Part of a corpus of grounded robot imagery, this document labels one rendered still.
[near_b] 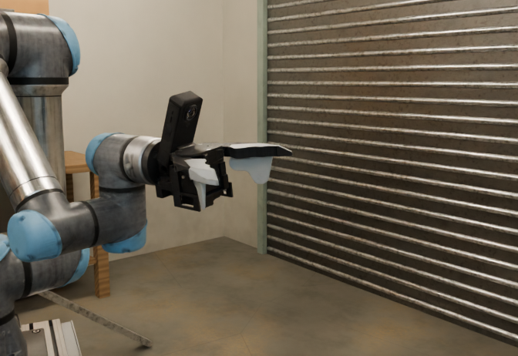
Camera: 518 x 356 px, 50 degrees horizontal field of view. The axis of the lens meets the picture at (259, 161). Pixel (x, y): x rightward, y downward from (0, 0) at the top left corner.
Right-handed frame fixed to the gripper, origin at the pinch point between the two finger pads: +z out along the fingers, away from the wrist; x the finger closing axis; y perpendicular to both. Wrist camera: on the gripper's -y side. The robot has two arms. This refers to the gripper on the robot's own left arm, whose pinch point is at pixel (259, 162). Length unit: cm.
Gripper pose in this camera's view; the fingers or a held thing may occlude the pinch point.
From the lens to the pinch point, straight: 72.0
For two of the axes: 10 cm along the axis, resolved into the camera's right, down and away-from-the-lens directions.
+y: 0.9, 9.6, 2.5
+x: -6.4, 2.5, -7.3
